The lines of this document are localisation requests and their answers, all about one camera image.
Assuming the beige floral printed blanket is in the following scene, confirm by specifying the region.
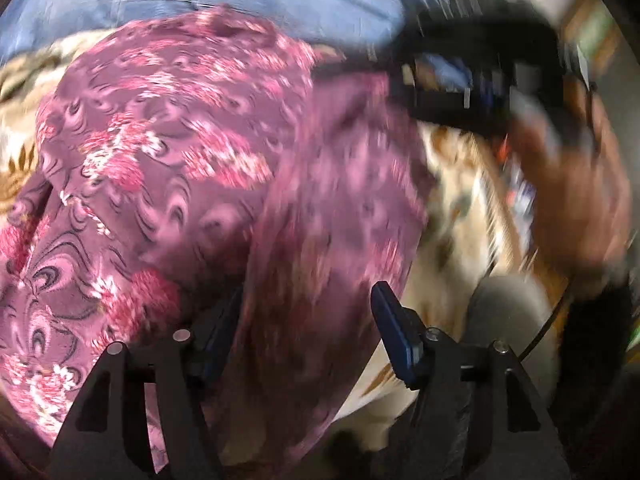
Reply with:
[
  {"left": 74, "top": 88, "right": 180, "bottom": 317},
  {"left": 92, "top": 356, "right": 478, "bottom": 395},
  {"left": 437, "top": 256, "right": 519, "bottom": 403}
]
[{"left": 0, "top": 30, "right": 566, "bottom": 453}]

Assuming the person's right forearm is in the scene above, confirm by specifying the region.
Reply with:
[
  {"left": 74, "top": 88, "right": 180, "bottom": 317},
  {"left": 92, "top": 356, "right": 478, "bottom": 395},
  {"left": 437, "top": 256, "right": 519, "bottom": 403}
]
[{"left": 565, "top": 270, "right": 637, "bottom": 376}]

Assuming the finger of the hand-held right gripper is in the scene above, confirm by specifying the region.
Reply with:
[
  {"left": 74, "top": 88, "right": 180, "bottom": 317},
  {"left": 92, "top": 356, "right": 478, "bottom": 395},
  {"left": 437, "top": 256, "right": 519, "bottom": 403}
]
[{"left": 397, "top": 50, "right": 513, "bottom": 136}]

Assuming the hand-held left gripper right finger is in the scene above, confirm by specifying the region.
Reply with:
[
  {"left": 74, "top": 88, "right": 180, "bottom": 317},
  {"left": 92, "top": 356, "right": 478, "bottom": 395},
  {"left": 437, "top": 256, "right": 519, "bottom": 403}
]
[{"left": 370, "top": 281, "right": 573, "bottom": 480}]

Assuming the purple floral garment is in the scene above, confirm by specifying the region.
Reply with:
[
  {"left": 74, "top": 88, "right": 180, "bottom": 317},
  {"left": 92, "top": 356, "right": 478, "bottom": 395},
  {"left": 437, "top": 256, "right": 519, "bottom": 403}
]
[{"left": 0, "top": 4, "right": 436, "bottom": 478}]

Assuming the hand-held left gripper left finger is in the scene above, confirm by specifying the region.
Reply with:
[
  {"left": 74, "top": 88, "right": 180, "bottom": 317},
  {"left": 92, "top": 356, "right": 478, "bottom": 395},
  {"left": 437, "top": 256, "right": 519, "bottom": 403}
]
[{"left": 47, "top": 285, "right": 246, "bottom": 480}]

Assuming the black cable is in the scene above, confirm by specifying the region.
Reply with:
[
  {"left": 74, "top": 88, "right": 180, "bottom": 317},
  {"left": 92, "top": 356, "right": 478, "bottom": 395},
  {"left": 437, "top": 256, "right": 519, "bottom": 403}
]
[{"left": 517, "top": 287, "right": 576, "bottom": 361}]

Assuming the person's right hand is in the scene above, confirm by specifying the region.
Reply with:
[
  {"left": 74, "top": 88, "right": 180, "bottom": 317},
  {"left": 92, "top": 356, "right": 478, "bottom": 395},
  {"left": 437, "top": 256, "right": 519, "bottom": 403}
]
[{"left": 505, "top": 77, "right": 633, "bottom": 286}]

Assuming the grey cloth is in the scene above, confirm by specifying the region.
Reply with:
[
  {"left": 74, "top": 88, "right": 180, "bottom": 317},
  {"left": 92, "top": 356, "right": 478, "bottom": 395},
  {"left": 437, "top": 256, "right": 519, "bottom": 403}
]
[{"left": 465, "top": 274, "right": 561, "bottom": 411}]

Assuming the wooden furniture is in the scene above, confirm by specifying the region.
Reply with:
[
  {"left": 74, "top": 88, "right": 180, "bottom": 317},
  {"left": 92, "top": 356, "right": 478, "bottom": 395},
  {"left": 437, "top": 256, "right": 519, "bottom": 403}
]
[{"left": 560, "top": 0, "right": 621, "bottom": 81}]

